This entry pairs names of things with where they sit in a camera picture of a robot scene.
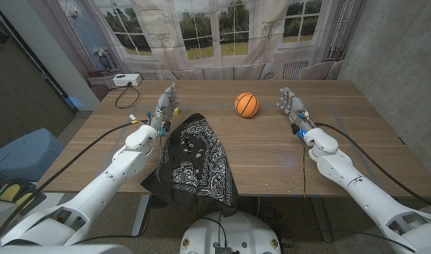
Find printed window backdrop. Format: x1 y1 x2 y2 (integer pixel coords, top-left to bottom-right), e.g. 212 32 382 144
28 0 368 83

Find white table leg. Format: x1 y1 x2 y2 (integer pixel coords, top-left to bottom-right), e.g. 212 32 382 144
131 194 151 237

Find white power strip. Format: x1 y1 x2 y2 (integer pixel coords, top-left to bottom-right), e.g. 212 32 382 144
112 73 142 87

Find blue chair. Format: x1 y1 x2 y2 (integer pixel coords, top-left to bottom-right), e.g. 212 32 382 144
0 127 66 183

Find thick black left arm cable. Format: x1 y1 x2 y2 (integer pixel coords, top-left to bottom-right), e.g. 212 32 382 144
0 121 146 236

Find orange mini basketball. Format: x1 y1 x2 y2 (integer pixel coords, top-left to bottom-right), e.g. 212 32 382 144
234 92 260 119

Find round black floor object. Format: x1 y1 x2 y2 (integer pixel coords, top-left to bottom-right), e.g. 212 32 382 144
150 195 171 210

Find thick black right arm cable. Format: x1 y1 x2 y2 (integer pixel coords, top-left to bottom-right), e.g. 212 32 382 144
314 122 431 212

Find thin black right arm wire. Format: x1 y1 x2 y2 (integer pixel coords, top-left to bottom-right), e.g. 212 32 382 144
302 139 308 202

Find thin black left arm wire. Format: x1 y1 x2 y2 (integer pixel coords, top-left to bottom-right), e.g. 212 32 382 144
72 133 165 245

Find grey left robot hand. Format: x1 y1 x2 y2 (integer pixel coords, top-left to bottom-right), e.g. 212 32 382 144
150 83 180 133

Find black torso cable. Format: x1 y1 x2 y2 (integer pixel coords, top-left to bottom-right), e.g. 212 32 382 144
200 215 228 248

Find thin black arm wire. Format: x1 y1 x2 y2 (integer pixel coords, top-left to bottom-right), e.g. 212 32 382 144
302 139 308 202
72 133 165 245

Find black power strip cable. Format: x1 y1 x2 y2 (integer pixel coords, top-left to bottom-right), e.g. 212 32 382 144
114 83 140 109

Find black white paisley bandana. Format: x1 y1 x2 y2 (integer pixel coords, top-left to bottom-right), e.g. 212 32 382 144
140 112 239 218

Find yellow black foot pedal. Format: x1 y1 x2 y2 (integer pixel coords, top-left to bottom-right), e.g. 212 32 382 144
0 179 47 216

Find white robot housing rim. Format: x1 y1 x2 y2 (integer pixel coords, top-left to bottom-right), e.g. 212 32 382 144
0 244 133 254

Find grey table leg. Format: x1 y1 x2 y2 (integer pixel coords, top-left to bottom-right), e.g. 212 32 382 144
310 197 333 243

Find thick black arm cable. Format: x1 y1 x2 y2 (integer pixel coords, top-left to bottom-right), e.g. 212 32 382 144
0 121 146 236
314 122 431 212

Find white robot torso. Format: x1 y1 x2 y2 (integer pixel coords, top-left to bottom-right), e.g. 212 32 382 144
179 210 282 254

